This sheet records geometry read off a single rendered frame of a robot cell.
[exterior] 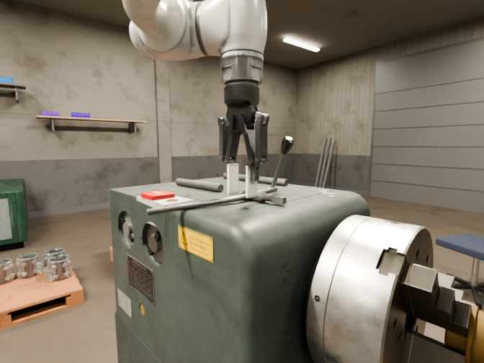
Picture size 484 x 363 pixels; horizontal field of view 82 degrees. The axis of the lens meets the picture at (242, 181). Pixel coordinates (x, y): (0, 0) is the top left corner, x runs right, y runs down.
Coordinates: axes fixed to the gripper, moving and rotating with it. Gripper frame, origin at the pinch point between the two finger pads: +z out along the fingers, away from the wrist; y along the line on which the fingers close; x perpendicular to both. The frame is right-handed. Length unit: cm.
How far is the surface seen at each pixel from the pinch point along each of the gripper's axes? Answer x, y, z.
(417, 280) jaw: 3.0, 33.7, 12.0
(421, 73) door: 714, -132, -171
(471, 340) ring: 7.6, 40.2, 20.6
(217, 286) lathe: -14.0, 8.1, 16.1
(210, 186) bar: 4.4, -16.5, 3.2
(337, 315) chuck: -3.4, 24.7, 18.7
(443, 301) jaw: 6.0, 36.6, 15.3
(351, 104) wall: 742, -303, -120
